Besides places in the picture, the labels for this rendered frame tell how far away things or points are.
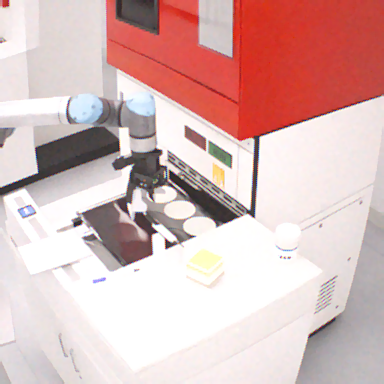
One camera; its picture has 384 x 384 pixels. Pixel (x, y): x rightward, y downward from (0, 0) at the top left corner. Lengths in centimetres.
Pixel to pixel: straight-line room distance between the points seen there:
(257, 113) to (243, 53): 21
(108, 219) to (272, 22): 84
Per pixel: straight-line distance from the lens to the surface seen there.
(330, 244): 229
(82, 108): 142
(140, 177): 161
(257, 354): 166
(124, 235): 184
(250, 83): 159
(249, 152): 172
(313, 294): 166
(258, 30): 156
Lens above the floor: 202
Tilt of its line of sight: 34 degrees down
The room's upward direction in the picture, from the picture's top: straight up
